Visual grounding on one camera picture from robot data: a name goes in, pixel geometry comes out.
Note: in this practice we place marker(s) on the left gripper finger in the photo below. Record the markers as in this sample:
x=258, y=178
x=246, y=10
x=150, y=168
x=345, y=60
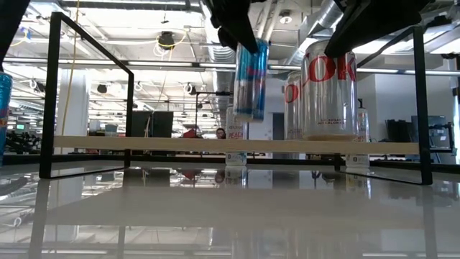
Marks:
x=237, y=21
x=228, y=37

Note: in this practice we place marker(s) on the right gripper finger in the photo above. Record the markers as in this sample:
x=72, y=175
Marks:
x=366, y=25

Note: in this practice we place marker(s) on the blue silver Red Bull can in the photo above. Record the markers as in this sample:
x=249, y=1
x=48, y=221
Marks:
x=251, y=90
x=4, y=108

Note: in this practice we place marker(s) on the silver Diet Coke can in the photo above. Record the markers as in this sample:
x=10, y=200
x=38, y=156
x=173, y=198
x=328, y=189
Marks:
x=328, y=100
x=293, y=115

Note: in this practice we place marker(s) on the white Celsius peach can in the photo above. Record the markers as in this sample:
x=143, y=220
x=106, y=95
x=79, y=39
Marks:
x=233, y=131

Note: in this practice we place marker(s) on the white Celsius can orange print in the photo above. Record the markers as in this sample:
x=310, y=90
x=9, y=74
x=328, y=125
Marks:
x=357, y=161

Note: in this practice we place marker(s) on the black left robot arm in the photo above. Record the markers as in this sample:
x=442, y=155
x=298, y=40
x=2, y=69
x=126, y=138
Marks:
x=9, y=21

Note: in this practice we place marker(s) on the round ceiling sensor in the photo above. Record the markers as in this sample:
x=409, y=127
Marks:
x=285, y=18

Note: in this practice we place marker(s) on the person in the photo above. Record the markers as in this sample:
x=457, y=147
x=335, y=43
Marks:
x=220, y=133

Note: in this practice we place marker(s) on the black computer monitor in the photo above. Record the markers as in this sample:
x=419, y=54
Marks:
x=158, y=124

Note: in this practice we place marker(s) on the dark computer monitor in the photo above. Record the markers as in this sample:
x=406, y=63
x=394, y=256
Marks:
x=427, y=126

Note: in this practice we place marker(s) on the teal plastic bin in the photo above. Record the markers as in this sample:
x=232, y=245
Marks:
x=111, y=130

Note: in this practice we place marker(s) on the silver ventilation duct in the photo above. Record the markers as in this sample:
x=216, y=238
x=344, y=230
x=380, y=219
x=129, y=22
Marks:
x=316, y=21
x=223, y=72

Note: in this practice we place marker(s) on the black metal stand frame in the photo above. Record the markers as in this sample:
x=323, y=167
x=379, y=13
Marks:
x=215, y=93

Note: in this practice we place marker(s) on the black ceiling camera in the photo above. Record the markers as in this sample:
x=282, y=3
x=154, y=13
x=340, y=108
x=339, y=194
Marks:
x=167, y=40

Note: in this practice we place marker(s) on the wooden shelf black metal frame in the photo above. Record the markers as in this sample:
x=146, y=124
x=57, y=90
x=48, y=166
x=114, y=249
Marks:
x=143, y=143

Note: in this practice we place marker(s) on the black table frame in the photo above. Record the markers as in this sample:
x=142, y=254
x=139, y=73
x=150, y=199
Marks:
x=21, y=159

